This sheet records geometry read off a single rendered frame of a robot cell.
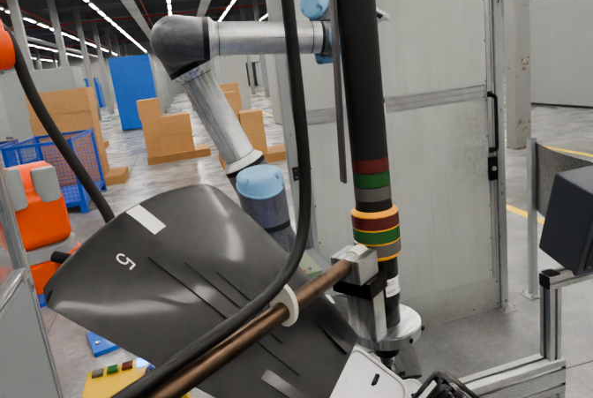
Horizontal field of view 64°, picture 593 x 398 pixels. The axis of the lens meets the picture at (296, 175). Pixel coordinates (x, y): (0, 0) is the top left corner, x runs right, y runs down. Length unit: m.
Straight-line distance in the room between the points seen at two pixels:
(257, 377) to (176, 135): 9.29
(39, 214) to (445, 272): 3.03
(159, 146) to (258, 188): 8.60
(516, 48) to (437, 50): 4.68
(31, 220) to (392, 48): 3.01
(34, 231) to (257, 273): 3.85
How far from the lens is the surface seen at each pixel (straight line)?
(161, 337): 0.38
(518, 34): 7.22
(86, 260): 0.39
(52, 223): 4.26
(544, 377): 1.21
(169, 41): 1.14
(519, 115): 7.29
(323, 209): 2.39
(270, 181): 1.13
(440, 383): 0.45
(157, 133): 9.64
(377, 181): 0.42
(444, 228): 2.73
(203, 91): 1.25
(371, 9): 0.42
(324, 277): 0.39
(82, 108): 8.31
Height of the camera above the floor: 1.53
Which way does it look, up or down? 13 degrees down
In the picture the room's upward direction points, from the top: 7 degrees counter-clockwise
